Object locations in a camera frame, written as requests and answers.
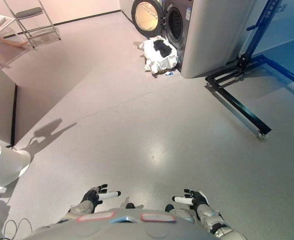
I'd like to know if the grey robot torso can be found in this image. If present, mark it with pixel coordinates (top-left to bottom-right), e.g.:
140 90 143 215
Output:
34 208 212 240

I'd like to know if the white round pedestal device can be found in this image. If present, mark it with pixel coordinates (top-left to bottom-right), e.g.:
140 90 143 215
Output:
0 142 33 195

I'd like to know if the grey folding chair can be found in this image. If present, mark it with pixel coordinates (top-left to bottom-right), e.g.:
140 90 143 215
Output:
3 0 62 50

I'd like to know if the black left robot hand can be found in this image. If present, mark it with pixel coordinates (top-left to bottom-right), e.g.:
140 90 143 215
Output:
81 183 121 207

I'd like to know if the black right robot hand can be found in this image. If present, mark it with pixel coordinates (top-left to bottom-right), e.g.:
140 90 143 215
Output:
172 188 210 210

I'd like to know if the round washing machine door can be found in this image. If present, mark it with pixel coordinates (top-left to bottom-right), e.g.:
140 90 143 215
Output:
131 0 166 33

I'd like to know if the black floor cable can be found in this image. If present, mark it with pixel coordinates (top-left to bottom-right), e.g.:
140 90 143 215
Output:
2 217 34 240

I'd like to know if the black garment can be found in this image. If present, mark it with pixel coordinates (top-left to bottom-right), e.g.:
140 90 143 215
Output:
153 39 173 59

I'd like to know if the white shelf unit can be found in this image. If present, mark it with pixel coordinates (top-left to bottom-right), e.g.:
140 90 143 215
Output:
119 0 137 22

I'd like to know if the silver left robot leg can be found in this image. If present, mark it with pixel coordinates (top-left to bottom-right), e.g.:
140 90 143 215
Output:
126 202 144 210

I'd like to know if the white cloth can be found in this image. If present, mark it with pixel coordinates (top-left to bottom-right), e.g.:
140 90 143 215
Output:
138 35 179 75

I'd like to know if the brown wicker laundry basket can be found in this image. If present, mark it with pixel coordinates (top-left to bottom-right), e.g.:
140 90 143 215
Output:
153 65 178 76

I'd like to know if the blue and black metal frame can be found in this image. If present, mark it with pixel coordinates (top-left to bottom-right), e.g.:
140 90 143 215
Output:
205 0 294 139

